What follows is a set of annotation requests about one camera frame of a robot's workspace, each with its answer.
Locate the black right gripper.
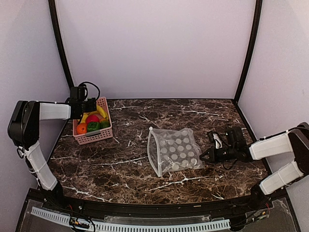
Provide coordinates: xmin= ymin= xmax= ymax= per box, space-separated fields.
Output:
xmin=199 ymin=145 xmax=237 ymax=163

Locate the pink fake fruit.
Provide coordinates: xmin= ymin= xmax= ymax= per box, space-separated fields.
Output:
xmin=86 ymin=115 xmax=99 ymax=124

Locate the orange fake fruit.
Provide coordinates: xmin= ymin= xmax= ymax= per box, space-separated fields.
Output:
xmin=76 ymin=123 xmax=87 ymax=134

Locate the yellow fake banana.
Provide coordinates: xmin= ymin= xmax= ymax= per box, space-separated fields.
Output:
xmin=81 ymin=106 xmax=109 ymax=123

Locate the green fake bell pepper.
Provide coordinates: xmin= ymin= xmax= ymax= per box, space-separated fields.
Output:
xmin=87 ymin=122 xmax=100 ymax=132

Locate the clear zip top bag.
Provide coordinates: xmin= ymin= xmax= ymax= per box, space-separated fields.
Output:
xmin=147 ymin=127 xmax=205 ymax=177

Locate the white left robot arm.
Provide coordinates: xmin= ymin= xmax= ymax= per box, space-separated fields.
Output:
xmin=8 ymin=98 xmax=96 ymax=211

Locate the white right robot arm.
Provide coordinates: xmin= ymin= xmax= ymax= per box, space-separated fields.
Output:
xmin=199 ymin=122 xmax=309 ymax=210

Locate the pink perforated plastic basket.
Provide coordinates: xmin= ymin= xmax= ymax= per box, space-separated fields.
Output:
xmin=72 ymin=97 xmax=113 ymax=145

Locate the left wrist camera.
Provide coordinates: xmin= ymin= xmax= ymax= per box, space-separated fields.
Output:
xmin=70 ymin=83 xmax=88 ymax=101

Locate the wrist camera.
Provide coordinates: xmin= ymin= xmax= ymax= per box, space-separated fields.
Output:
xmin=207 ymin=127 xmax=245 ymax=150
xmin=70 ymin=83 xmax=88 ymax=101

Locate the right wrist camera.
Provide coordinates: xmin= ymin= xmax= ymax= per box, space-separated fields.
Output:
xmin=207 ymin=127 xmax=245 ymax=150

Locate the black front rail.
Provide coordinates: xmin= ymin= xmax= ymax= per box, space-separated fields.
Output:
xmin=43 ymin=190 xmax=268 ymax=222

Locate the black frame post left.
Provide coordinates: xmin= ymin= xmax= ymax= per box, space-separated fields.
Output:
xmin=48 ymin=0 xmax=75 ymax=89

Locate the black frame post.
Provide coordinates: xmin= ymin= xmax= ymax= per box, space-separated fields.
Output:
xmin=48 ymin=0 xmax=75 ymax=89
xmin=233 ymin=0 xmax=263 ymax=105

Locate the white slotted cable duct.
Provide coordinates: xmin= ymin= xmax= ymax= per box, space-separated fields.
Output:
xmin=31 ymin=207 xmax=231 ymax=232

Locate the black frame post right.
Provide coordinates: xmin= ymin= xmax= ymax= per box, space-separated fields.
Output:
xmin=233 ymin=0 xmax=263 ymax=105

